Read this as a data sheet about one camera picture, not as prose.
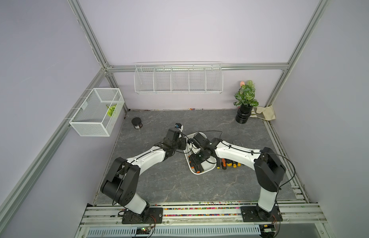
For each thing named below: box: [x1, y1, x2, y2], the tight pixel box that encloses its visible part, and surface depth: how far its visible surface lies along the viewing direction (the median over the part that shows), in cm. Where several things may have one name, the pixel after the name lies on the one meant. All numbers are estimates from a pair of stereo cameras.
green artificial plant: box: [233, 79, 260, 107], surface depth 96 cm
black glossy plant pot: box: [235, 104, 254, 124], surface depth 110 cm
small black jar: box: [131, 117, 143, 129], surface depth 111 cm
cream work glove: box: [249, 104, 276, 121], surface depth 121 cm
